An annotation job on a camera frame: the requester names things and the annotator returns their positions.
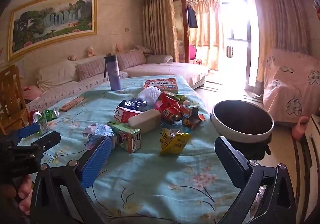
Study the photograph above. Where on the dark hanging garment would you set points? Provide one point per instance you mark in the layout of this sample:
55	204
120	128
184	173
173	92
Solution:
192	17

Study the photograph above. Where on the pale fabric sofa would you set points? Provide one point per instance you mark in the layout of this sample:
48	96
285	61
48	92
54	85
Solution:
170	68

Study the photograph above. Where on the wooden chair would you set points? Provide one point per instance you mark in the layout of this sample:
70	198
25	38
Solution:
12	98

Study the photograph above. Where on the patterned beige curtain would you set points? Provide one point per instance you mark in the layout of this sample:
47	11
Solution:
277	26
157	26

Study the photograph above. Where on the colourful children's book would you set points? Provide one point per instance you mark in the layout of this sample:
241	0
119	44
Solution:
162	85

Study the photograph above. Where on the paper wrapper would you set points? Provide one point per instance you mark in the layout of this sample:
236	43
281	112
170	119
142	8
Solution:
96	131

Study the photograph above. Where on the small plush toy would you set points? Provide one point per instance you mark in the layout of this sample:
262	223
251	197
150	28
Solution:
91	51
72	57
119	47

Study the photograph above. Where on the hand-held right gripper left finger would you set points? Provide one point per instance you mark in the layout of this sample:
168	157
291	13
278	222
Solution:
96	161

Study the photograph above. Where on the wooden door frame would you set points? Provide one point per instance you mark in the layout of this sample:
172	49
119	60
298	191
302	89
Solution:
183	26

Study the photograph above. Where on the pink round jelly cup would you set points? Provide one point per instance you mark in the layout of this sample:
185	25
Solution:
157	106

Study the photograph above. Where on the sheer pink curtain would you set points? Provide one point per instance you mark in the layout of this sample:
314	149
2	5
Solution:
207	28

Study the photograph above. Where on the purple water bottle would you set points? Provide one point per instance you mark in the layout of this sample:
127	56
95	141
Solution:
113	73

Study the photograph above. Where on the red popcorn snack bag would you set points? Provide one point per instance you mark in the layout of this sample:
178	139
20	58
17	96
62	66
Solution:
172	111

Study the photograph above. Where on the framed landscape painting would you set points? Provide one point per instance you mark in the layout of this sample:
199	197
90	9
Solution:
50	21

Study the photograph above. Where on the orange dark wrapper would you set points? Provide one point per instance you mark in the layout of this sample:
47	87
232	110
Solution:
192	120

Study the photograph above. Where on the white trash bin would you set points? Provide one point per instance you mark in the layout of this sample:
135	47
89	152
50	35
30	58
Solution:
240	136

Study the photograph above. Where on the dark striped object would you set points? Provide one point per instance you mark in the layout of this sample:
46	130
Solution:
229	52

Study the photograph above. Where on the green drink pouch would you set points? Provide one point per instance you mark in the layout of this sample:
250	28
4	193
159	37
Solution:
183	100

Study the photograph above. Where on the striped pink pillow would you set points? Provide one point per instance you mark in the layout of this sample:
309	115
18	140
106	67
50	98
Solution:
131	60
143	50
90	70

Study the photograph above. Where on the white cushion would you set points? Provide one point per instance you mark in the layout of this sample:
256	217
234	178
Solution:
56	73

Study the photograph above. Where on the red crushed can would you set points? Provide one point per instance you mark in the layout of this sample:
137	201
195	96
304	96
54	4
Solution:
35	116

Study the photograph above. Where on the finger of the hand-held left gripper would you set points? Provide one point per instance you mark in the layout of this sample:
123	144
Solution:
28	130
47	139

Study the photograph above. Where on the pink plastic toy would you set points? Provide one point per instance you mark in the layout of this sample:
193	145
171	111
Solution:
298	131

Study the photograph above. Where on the bright pink chair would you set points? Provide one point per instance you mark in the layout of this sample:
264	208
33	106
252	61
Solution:
192	52

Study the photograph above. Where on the red white drink carton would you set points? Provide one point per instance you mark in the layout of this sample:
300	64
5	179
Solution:
125	115

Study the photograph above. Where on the blue snack bag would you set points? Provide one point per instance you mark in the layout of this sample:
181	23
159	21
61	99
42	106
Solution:
135	104

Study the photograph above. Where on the white foam block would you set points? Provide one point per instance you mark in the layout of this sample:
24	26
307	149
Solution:
145	120

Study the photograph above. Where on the teal floral tablecloth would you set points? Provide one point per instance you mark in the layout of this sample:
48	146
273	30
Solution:
150	176

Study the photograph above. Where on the green crushed can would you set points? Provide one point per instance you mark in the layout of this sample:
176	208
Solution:
51	113

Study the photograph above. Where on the brown remote-like bar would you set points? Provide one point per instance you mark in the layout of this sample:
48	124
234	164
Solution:
72	103

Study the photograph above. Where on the person's left hand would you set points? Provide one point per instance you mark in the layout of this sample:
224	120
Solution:
24	190

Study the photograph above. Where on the white spiky foam pad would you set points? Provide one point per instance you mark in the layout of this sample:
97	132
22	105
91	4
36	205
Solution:
150	93

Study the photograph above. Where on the red foil wrapper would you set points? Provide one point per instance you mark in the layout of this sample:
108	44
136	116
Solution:
168	98

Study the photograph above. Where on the white cabinet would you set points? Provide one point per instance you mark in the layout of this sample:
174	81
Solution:
312	148

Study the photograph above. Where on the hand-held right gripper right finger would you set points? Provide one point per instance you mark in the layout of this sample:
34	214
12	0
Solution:
233	161

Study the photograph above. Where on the yellow snack bag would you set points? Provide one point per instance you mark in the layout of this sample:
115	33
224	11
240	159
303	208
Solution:
175	142

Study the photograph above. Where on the green drink carton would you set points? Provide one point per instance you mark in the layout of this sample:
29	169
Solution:
125	136

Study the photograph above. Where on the pink heart-print cover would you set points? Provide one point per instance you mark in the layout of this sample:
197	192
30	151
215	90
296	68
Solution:
292	88

